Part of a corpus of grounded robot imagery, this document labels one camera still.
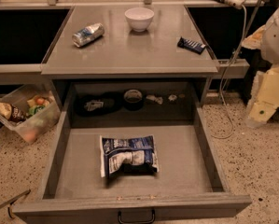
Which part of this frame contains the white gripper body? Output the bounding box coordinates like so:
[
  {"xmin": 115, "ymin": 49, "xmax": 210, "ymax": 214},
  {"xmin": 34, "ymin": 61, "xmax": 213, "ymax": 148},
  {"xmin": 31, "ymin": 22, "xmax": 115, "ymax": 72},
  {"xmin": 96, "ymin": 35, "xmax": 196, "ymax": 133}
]
[{"xmin": 245, "ymin": 64, "xmax": 279, "ymax": 128}]

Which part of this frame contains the blue white chip bag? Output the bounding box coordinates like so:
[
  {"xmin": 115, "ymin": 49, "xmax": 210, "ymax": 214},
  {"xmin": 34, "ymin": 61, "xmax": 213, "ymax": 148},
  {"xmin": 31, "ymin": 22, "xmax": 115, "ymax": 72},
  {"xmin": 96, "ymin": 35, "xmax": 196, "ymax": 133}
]
[{"xmin": 100, "ymin": 135, "xmax": 159, "ymax": 178}]

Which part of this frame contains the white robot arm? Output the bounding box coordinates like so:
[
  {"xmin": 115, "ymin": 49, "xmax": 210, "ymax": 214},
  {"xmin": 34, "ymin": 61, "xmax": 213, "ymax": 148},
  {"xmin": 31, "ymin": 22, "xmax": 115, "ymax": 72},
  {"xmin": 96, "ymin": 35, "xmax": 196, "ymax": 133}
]
[{"xmin": 245, "ymin": 8, "xmax": 279, "ymax": 128}]

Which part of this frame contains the grey open top drawer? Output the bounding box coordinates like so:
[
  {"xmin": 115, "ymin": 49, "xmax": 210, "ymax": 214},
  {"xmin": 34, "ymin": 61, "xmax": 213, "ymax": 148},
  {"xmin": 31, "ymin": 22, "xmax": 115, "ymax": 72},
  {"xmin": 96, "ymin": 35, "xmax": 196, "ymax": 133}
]
[{"xmin": 11, "ymin": 80, "xmax": 253, "ymax": 224}]

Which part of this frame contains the grey counter cabinet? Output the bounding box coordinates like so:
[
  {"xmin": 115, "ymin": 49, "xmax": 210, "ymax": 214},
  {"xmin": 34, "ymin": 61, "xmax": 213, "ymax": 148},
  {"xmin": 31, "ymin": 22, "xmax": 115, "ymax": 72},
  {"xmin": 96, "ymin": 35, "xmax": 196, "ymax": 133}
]
[{"xmin": 0, "ymin": 4, "xmax": 249, "ymax": 98}]

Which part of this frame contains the brown snack bag in bin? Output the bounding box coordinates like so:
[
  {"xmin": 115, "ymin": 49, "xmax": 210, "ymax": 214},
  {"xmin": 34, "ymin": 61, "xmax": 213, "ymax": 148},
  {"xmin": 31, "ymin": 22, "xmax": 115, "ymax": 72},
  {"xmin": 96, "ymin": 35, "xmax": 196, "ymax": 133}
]
[{"xmin": 0, "ymin": 103, "xmax": 26, "ymax": 123}]

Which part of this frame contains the dark blue snack bar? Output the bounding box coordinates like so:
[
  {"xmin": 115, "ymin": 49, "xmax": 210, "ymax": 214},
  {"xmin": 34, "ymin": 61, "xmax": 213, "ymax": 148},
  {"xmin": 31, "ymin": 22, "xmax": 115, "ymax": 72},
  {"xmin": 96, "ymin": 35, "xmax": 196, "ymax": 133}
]
[{"xmin": 177, "ymin": 37, "xmax": 206, "ymax": 54}]

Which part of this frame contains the black round cup reflection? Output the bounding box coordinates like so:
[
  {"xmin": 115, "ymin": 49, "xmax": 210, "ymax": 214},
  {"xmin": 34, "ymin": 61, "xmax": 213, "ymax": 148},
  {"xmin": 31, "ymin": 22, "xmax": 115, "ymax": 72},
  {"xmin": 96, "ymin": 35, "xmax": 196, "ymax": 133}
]
[{"xmin": 123, "ymin": 89, "xmax": 144, "ymax": 111}]

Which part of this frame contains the white ceramic bowl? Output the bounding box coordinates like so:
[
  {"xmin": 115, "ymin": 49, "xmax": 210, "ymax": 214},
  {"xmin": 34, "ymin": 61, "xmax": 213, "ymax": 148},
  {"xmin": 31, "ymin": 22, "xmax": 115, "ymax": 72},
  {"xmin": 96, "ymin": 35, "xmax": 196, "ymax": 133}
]
[{"xmin": 124, "ymin": 7, "xmax": 154, "ymax": 32}]

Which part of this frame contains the crushed silver blue can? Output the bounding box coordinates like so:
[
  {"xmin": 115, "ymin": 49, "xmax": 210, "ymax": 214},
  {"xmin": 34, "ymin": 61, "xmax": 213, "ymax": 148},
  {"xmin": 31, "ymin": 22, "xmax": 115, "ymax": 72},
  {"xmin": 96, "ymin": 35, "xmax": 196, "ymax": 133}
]
[{"xmin": 72, "ymin": 23, "xmax": 105, "ymax": 48}]

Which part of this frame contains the clear plastic storage bin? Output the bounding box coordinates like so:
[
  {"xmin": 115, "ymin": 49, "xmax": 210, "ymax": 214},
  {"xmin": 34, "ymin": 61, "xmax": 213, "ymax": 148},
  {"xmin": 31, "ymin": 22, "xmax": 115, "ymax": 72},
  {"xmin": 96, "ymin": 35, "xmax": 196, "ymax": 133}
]
[{"xmin": 0, "ymin": 84, "xmax": 60, "ymax": 144}]

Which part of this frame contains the green packet in bin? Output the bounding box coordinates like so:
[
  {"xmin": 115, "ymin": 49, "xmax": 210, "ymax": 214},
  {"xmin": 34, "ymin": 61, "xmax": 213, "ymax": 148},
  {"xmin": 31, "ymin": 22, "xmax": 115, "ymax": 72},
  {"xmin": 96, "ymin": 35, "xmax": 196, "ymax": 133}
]
[{"xmin": 28, "ymin": 105, "xmax": 45, "ymax": 116}]

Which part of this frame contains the white cable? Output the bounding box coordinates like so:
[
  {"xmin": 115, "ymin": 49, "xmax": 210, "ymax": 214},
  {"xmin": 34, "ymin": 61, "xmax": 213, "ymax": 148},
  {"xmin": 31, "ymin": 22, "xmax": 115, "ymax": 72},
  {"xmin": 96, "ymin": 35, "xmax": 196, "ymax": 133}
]
[{"xmin": 209, "ymin": 4, "xmax": 249, "ymax": 140}]

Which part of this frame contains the black drawer handle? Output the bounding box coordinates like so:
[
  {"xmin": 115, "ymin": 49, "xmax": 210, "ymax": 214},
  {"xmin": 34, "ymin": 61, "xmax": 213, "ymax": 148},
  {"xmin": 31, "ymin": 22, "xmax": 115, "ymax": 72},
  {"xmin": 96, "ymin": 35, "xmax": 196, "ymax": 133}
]
[{"xmin": 118, "ymin": 210, "xmax": 156, "ymax": 224}]

